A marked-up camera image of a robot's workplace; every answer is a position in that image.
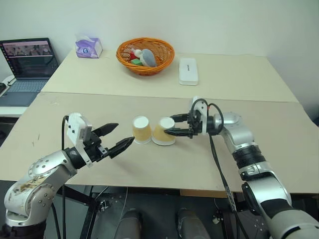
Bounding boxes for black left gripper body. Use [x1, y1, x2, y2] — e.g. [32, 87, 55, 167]
[82, 131, 111, 164]

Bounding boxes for yellow paper cup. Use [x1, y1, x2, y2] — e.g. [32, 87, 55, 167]
[152, 117, 176, 146]
[132, 115, 153, 145]

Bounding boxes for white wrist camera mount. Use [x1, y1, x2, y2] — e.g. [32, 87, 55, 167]
[66, 112, 95, 167]
[190, 96, 209, 135]

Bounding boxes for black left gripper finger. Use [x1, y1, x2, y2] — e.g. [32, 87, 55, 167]
[108, 136, 136, 159]
[95, 122, 120, 138]

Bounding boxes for dark laptop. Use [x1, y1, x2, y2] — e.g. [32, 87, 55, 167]
[0, 37, 59, 108]

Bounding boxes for red and white toy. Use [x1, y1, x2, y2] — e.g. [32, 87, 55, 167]
[127, 48, 143, 61]

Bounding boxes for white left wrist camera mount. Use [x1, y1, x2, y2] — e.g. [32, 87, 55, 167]
[66, 112, 95, 167]

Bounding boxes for white plastic case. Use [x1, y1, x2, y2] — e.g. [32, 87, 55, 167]
[178, 57, 200, 86]

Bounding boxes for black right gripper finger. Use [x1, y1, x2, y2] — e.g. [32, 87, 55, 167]
[169, 113, 189, 123]
[163, 127, 193, 139]

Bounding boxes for dark rounded shape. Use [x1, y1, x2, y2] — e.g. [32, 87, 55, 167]
[177, 207, 208, 239]
[117, 209, 146, 239]

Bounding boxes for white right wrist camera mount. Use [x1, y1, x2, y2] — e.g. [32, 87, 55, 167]
[190, 96, 209, 135]

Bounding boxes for orange woven basket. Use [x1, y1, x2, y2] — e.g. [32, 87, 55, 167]
[115, 37, 175, 77]

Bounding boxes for grey plush toy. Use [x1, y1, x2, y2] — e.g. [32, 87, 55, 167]
[140, 48, 159, 68]

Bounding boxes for white device with cable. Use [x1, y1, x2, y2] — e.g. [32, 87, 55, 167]
[0, 74, 16, 98]

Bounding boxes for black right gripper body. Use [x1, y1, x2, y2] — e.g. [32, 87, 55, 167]
[186, 109, 202, 139]

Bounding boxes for purple tissue box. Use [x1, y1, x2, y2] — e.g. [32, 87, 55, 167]
[75, 32, 104, 59]

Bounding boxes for white side table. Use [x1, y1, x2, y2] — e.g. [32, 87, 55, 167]
[0, 106, 26, 118]

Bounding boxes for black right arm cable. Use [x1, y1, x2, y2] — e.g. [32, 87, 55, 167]
[206, 102, 241, 239]

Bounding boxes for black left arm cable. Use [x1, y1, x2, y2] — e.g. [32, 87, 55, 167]
[60, 115, 70, 152]

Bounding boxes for black table frame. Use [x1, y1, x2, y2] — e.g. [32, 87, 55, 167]
[56, 185, 132, 239]

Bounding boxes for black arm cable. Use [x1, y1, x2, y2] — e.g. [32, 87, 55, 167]
[206, 102, 241, 239]
[60, 115, 70, 152]

